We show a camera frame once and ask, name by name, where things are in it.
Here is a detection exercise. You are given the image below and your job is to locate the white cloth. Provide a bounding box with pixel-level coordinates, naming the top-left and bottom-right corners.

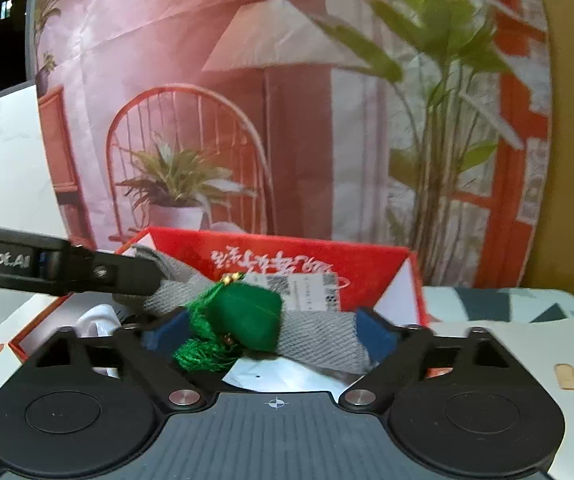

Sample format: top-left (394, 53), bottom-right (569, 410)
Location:
top-left (74, 304), bottom-right (125, 381)

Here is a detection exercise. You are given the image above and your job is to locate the red strawberry print cardboard box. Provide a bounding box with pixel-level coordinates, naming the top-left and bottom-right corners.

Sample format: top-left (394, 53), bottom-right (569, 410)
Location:
top-left (8, 226), bottom-right (430, 363)

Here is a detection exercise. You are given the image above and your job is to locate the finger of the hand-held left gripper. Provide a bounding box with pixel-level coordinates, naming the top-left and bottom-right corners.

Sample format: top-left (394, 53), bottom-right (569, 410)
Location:
top-left (41, 245), bottom-right (165, 297)

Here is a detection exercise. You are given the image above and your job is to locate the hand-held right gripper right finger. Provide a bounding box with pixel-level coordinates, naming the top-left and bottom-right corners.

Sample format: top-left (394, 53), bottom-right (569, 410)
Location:
top-left (339, 308), bottom-right (515, 413)

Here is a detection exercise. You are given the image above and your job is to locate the white marble pattern board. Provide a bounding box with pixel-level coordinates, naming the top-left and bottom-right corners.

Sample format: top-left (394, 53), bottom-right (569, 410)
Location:
top-left (0, 80), bottom-right (70, 243)

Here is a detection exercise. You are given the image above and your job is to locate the grey woven fabric strap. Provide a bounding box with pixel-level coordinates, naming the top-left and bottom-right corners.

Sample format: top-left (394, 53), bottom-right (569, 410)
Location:
top-left (112, 245), bottom-right (374, 375)

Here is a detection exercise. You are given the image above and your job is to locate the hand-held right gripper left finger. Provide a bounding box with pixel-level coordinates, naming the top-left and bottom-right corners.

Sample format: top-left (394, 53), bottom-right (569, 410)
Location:
top-left (32, 311), bottom-right (207, 415)

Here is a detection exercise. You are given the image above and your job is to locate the room scene wall poster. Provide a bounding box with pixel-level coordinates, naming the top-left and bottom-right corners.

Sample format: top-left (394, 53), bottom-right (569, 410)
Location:
top-left (24, 0), bottom-right (554, 292)

